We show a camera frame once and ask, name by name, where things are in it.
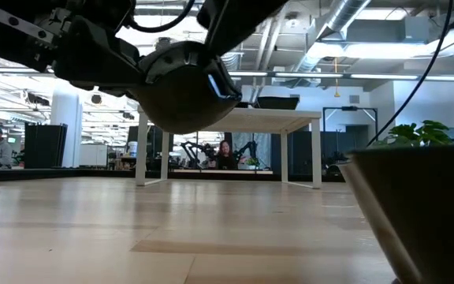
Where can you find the deep square black bowl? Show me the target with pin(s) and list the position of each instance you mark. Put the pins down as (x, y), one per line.
(277, 103)

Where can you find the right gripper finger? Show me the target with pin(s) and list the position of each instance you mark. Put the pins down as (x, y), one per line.
(243, 16)

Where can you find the black tubular stand frame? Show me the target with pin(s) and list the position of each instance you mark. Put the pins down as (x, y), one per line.
(349, 108)

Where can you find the yellow hanging tag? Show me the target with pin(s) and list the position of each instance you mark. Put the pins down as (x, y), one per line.
(336, 94)

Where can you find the green plant in white pot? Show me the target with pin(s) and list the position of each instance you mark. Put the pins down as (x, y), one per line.
(432, 134)

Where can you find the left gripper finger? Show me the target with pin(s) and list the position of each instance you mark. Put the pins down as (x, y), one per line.
(93, 59)

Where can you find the black planter edge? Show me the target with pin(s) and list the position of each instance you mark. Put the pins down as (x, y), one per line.
(428, 217)

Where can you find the oval leaf black plate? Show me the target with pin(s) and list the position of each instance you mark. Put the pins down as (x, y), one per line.
(183, 106)

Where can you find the long ceiling light strip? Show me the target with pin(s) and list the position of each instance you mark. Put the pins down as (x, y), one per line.
(309, 75)

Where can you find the white building column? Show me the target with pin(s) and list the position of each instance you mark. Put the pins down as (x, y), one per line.
(66, 126)

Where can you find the silver ventilation duct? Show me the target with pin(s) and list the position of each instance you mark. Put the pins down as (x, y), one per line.
(345, 12)
(233, 61)

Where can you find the white small table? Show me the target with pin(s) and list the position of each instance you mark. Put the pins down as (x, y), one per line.
(270, 118)

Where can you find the black room divider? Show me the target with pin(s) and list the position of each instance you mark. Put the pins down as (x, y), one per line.
(45, 146)
(309, 150)

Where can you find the small green potted plant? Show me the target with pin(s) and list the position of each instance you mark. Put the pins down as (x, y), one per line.
(252, 161)

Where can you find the other station black robot arm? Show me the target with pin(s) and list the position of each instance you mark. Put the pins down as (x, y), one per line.
(207, 150)
(247, 146)

